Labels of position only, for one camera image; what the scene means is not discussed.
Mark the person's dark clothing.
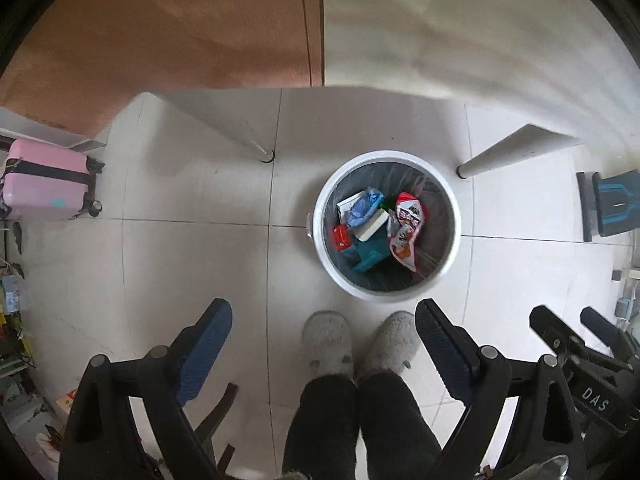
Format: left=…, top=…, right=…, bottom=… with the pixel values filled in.
left=282, top=370, right=443, bottom=480

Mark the white tissue box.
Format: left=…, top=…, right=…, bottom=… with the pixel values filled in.
left=354, top=208, right=390, bottom=242

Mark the grey fluffy slipper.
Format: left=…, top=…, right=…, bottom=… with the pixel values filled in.
left=301, top=311, right=356, bottom=380
left=361, top=311, right=420, bottom=376

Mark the blue red drink carton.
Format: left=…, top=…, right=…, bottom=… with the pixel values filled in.
left=332, top=224, right=392, bottom=274

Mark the red white snack wrapper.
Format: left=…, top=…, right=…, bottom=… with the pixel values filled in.
left=387, top=191, right=428, bottom=273

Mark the dark brown wooden stand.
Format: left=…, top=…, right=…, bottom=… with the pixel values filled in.
left=192, top=382, right=240, bottom=480

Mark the blue tissue packet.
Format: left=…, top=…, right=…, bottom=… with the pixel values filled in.
left=347, top=187, right=385, bottom=231

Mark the orange blanket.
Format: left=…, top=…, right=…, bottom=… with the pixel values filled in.
left=0, top=0, right=325, bottom=133

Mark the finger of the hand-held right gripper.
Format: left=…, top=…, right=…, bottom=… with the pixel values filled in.
left=580, top=306, right=628, bottom=348
left=529, top=305, right=576, bottom=356

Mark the black blue fitness board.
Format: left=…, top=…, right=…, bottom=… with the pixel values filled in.
left=576, top=170, right=640, bottom=243

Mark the striped cream tablecloth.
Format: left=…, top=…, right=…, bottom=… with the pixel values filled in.
left=320, top=0, right=640, bottom=146

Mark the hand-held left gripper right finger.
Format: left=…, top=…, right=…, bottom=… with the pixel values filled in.
left=415, top=298, right=587, bottom=480

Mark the cluttered white shelf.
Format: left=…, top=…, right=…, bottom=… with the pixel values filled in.
left=0, top=220, right=76, bottom=461

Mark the pink suitcase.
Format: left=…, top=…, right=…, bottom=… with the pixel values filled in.
left=0, top=138, right=105, bottom=221

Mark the white round trash bin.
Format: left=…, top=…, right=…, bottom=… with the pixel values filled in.
left=306, top=150, right=462, bottom=302

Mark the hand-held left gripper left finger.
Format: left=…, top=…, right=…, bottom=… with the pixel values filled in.
left=57, top=298, right=235, bottom=480

